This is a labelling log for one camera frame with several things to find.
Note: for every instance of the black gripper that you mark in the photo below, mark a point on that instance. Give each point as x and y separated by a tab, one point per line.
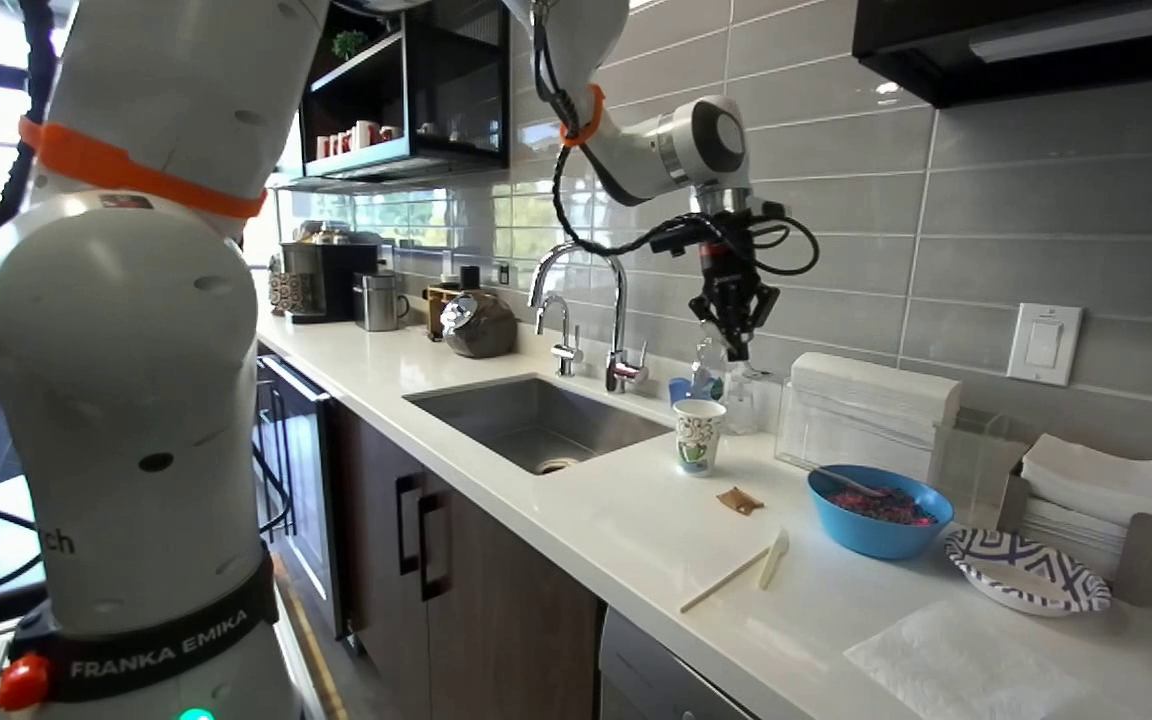
735	255

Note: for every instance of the dark wall shelf cabinet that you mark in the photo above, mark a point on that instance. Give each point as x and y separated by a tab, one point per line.
442	95

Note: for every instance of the white wall outlet plate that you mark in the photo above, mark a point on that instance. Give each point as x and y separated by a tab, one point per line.
1042	347

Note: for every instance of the brown paper packet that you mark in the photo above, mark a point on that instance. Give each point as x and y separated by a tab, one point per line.
740	501

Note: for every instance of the dark kettle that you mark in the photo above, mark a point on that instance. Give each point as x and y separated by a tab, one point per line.
482	326

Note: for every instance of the white paper sheet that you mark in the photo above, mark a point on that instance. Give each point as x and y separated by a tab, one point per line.
963	665

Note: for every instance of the black coffee maker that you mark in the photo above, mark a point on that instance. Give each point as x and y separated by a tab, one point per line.
328	281

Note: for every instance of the blue bowl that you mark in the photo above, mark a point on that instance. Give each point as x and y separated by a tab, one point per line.
871	536

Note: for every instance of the colourful bead contents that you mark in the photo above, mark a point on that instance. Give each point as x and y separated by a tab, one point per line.
881	504

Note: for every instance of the tall chrome faucet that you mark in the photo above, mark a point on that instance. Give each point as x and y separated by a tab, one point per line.
617	320

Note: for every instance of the white box container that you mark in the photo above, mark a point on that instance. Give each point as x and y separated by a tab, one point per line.
871	414

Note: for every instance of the white paper coffee cup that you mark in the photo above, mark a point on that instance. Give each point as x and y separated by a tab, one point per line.
698	440

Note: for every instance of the stainless steel sink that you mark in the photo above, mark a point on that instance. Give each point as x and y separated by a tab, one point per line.
536	422

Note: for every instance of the short pale stir stick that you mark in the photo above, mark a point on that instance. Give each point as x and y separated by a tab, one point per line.
774	563

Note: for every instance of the white napkin stack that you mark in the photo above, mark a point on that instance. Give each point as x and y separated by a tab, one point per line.
1095	481

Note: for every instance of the small chrome tap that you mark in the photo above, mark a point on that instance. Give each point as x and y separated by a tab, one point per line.
560	342

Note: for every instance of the dark wood base cabinet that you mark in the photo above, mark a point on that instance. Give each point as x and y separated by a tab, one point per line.
496	601

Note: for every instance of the blue sponge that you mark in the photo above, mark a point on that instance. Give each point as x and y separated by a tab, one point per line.
681	388

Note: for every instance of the metal canister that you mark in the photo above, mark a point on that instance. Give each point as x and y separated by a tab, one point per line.
384	302

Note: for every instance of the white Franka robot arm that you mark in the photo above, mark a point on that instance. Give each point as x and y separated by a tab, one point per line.
139	403

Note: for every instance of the patterned paper plate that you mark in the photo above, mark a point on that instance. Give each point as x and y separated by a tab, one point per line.
1021	573

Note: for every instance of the small brown jar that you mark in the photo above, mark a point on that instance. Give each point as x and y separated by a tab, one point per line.
433	313

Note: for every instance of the clear soap bottle green cap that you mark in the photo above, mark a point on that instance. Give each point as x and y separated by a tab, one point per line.
704	374

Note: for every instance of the black under-counter appliance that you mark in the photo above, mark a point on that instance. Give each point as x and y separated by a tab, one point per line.
299	465

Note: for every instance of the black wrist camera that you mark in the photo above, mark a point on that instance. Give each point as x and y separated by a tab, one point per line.
691	238

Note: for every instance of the black range hood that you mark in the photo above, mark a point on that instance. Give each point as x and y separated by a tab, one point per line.
1030	44

